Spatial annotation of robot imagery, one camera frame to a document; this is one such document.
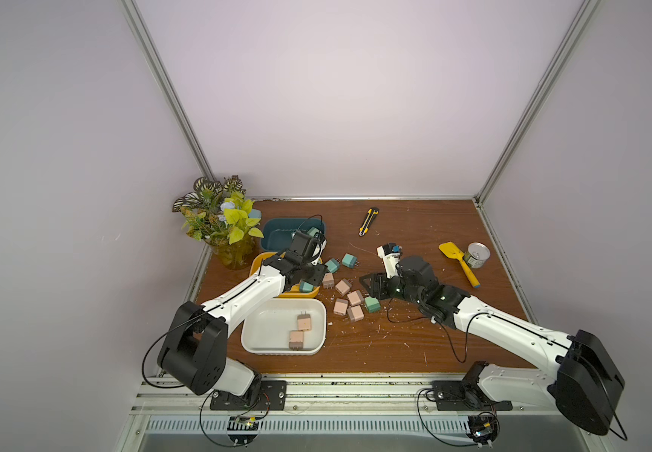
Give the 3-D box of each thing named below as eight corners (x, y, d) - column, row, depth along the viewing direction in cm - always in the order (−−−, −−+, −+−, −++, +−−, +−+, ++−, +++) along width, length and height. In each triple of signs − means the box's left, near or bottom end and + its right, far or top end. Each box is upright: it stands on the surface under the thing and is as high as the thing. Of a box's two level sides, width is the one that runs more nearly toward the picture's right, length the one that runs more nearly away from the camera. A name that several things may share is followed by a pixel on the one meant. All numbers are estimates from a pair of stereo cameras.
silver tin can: (461, 263, 101) (466, 255, 97) (466, 247, 105) (472, 239, 101) (481, 271, 98) (487, 264, 94) (486, 255, 103) (492, 247, 99)
